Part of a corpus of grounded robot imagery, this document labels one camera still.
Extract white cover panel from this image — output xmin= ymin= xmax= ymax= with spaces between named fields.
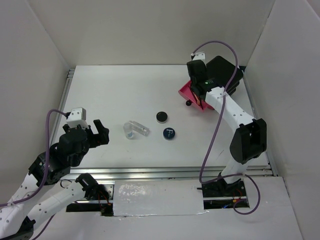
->
xmin=113 ymin=180 xmax=205 ymax=217

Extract small clear upright bottle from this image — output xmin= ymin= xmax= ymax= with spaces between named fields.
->
xmin=123 ymin=122 xmax=134 ymax=139

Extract clear lying bottle with barcode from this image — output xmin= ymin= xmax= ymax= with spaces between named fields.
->
xmin=129 ymin=120 xmax=150 ymax=136

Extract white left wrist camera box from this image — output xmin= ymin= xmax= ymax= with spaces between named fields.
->
xmin=66 ymin=107 xmax=89 ymax=129

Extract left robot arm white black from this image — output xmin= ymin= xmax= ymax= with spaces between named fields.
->
xmin=0 ymin=119 xmax=110 ymax=240

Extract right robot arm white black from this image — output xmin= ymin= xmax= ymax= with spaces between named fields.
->
xmin=186 ymin=56 xmax=267 ymax=196

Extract black drawer cabinet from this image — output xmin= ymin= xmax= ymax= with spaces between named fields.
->
xmin=206 ymin=55 xmax=244 ymax=96

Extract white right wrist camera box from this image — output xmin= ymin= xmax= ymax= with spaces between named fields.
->
xmin=190 ymin=51 xmax=206 ymax=63

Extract black round compact jar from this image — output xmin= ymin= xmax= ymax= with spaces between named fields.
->
xmin=156 ymin=111 xmax=168 ymax=124

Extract navy round jar letter F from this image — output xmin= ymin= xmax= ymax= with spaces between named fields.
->
xmin=162 ymin=127 xmax=176 ymax=141

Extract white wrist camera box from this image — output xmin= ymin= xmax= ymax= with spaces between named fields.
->
xmin=66 ymin=107 xmax=89 ymax=129
xmin=190 ymin=51 xmax=206 ymax=63

